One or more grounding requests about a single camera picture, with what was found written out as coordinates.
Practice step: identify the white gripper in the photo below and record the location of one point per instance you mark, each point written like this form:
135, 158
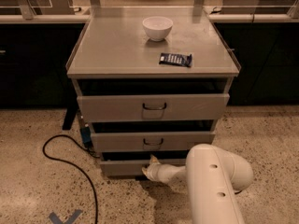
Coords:
154, 172

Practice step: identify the grey bottom drawer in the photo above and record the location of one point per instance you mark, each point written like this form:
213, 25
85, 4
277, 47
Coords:
123, 168

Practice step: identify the grey drawer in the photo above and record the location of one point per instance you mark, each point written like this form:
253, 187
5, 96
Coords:
163, 141
123, 168
152, 107

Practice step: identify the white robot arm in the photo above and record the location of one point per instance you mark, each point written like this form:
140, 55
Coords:
213, 177

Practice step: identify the grey middle drawer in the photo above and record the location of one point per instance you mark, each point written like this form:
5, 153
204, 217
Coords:
163, 141

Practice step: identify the grey drawer cabinet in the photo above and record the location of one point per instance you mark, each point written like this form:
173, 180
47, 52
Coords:
116, 57

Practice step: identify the grey top drawer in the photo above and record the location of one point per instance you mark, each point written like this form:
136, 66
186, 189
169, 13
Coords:
152, 107

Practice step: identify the blue power adapter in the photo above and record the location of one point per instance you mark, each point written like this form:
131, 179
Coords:
86, 137

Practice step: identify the dark blue snack packet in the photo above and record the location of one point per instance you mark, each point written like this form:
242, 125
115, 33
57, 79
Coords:
176, 59

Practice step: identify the white ceramic bowl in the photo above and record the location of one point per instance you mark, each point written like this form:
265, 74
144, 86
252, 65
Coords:
157, 28

